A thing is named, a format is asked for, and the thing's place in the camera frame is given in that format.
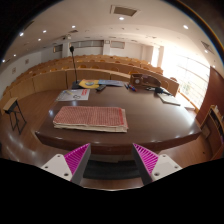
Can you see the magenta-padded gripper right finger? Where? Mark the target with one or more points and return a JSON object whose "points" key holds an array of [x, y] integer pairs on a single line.
{"points": [[160, 166]]}

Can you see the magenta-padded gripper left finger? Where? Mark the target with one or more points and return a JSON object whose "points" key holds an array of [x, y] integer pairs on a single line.
{"points": [[61, 165]]}

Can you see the red checked towel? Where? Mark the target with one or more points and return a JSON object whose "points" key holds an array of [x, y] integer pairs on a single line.
{"points": [[90, 117]]}

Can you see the wooden shelf unit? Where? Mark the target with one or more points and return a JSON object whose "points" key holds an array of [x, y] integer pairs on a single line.
{"points": [[215, 128]]}

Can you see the grey notebook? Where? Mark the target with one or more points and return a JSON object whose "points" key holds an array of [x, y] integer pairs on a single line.
{"points": [[168, 99]]}

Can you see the black desk device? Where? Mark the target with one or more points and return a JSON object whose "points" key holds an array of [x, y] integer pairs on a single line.
{"points": [[159, 90]]}

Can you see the small folding desk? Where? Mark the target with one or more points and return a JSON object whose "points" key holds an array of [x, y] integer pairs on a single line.
{"points": [[12, 105]]}

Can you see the red marker pen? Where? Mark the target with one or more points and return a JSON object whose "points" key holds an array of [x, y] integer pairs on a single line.
{"points": [[132, 88]]}

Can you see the black gooseneck desk microphone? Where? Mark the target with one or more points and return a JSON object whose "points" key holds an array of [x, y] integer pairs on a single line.
{"points": [[76, 83]]}

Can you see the yellow folder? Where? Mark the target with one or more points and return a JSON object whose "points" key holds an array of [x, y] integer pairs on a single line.
{"points": [[88, 84]]}

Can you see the wooden lecture seat rows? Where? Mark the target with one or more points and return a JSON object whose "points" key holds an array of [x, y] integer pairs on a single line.
{"points": [[50, 80]]}

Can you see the black remote control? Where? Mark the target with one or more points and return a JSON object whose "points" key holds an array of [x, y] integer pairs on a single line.
{"points": [[101, 88]]}

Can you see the blue marker pen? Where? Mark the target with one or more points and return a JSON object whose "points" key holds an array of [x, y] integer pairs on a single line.
{"points": [[126, 86]]}

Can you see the blue paper sheet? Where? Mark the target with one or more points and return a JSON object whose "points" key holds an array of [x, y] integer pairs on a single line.
{"points": [[110, 82]]}

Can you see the small ceiling air vent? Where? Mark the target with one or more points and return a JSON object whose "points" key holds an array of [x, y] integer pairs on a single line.
{"points": [[207, 47]]}

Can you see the recessed ceiling lights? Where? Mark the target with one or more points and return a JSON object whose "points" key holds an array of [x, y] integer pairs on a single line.
{"points": [[73, 27]]}

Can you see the large ceiling air vent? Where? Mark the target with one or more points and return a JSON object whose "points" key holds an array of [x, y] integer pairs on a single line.
{"points": [[124, 10]]}

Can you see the bright window wall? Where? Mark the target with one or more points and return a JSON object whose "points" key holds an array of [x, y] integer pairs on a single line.
{"points": [[188, 75]]}

